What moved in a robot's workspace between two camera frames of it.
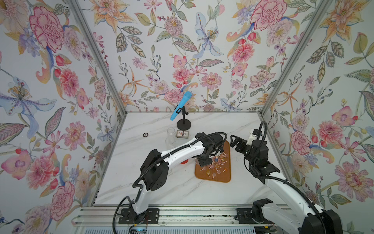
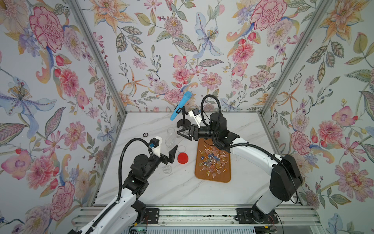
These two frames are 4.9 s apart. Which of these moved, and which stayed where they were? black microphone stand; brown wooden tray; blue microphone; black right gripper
Moved: black right gripper
Stayed: brown wooden tray; black microphone stand; blue microphone
